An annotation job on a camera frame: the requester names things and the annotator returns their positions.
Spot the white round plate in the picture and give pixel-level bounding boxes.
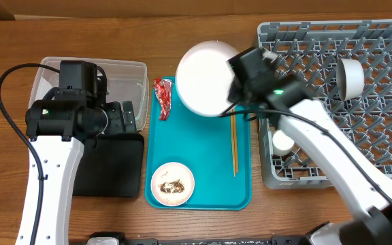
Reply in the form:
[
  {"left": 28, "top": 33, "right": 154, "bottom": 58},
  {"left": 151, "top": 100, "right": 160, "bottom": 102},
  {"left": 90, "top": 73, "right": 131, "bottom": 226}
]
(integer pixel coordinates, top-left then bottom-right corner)
[{"left": 176, "top": 41, "right": 238, "bottom": 117}]

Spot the grey round bowl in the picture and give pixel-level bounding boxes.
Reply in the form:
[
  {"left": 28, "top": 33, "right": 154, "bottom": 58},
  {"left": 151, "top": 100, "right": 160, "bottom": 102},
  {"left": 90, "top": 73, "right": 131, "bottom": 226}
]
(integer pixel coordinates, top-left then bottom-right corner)
[{"left": 272, "top": 130, "right": 295, "bottom": 157}]

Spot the white cup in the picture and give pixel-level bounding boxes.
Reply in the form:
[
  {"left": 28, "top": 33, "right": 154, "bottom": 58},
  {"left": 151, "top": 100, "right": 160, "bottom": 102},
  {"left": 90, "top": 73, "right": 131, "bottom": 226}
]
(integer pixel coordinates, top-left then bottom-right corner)
[{"left": 336, "top": 59, "right": 365, "bottom": 101}]

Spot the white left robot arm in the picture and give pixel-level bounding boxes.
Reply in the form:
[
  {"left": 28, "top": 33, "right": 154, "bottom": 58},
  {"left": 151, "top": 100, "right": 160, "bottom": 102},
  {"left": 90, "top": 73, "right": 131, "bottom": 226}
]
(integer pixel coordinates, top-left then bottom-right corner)
[{"left": 16, "top": 57, "right": 137, "bottom": 244}]

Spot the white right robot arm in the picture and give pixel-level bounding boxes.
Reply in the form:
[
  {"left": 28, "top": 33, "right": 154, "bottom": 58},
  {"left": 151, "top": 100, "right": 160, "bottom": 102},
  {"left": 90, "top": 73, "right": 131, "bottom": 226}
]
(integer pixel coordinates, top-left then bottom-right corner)
[{"left": 228, "top": 48, "right": 392, "bottom": 244}]

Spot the grey dishwasher rack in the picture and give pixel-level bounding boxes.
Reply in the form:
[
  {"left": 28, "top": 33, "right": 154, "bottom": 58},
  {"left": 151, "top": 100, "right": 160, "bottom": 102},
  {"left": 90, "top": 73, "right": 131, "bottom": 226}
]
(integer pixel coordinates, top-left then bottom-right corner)
[{"left": 257, "top": 19, "right": 392, "bottom": 178}]

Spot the clear plastic bin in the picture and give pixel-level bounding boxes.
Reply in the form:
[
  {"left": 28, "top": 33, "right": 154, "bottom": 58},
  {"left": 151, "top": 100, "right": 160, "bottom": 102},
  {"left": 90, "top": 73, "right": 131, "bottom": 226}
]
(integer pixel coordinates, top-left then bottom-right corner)
[{"left": 29, "top": 58, "right": 149, "bottom": 131}]

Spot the right wooden chopstick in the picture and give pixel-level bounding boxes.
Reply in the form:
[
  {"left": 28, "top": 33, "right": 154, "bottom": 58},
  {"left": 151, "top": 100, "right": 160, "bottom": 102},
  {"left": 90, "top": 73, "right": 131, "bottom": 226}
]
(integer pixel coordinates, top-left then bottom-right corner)
[{"left": 234, "top": 115, "right": 239, "bottom": 175}]

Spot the wooden chopstick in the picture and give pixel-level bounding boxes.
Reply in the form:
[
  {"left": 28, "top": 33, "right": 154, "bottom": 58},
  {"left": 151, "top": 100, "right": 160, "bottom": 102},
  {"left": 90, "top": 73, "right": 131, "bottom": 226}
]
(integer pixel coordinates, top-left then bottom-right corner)
[
  {"left": 234, "top": 115, "right": 239, "bottom": 175},
  {"left": 230, "top": 115, "right": 237, "bottom": 177}
]

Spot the left wooden chopstick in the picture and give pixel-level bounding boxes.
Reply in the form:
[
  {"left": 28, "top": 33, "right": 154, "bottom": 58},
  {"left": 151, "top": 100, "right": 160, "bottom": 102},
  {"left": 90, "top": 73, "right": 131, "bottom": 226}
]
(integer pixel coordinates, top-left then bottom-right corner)
[{"left": 230, "top": 115, "right": 237, "bottom": 177}]

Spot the black rectangular tray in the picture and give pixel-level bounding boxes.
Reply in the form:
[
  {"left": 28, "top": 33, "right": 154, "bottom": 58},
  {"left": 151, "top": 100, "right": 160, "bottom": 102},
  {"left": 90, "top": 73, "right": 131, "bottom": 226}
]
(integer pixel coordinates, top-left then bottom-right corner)
[{"left": 73, "top": 133, "right": 144, "bottom": 197}]

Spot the red snack wrapper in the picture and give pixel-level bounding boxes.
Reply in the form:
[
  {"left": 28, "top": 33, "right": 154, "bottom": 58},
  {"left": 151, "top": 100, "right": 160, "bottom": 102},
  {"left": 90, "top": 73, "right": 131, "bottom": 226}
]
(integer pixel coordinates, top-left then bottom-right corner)
[{"left": 154, "top": 78, "right": 173, "bottom": 120}]

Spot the teal plastic tray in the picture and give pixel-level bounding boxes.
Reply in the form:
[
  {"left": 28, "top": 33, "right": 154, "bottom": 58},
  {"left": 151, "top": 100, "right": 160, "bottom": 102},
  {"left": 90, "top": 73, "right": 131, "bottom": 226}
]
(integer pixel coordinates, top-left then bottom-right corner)
[{"left": 145, "top": 91, "right": 252, "bottom": 210}]

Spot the small dish with food scraps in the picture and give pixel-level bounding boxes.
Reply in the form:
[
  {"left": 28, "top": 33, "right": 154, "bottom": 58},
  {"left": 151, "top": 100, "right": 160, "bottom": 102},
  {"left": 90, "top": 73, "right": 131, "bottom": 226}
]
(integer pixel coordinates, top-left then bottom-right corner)
[{"left": 150, "top": 162, "right": 195, "bottom": 207}]

